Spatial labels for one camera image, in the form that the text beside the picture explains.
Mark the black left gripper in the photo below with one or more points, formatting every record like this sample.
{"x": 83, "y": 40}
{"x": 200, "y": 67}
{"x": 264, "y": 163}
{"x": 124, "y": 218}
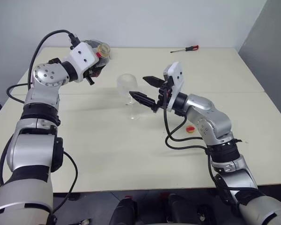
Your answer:
{"x": 93, "y": 71}

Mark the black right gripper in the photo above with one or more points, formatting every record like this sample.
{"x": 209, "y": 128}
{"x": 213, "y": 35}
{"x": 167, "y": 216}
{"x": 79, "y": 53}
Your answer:
{"x": 165, "y": 93}

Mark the dark drink bottle red label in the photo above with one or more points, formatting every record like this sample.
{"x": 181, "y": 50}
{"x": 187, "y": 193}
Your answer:
{"x": 103, "y": 49}

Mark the clear wine glass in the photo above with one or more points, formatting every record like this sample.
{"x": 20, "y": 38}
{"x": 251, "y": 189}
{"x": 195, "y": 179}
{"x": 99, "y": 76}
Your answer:
{"x": 126, "y": 84}

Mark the yellow red bottle cap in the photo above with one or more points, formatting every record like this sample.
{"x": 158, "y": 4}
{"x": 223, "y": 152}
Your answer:
{"x": 190, "y": 129}

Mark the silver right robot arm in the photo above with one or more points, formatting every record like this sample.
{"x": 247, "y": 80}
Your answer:
{"x": 213, "y": 117}

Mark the dark rounded shape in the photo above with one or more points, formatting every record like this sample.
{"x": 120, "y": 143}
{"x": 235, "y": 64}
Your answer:
{"x": 124, "y": 212}
{"x": 185, "y": 209}

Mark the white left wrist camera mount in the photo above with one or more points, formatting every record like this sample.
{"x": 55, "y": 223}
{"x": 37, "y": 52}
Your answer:
{"x": 83, "y": 56}

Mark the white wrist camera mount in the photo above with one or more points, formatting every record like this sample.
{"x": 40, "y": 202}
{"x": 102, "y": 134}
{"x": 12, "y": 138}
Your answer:
{"x": 176, "y": 79}
{"x": 83, "y": 56}

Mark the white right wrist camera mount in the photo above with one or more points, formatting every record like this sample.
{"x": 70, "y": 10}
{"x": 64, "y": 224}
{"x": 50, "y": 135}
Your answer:
{"x": 176, "y": 79}

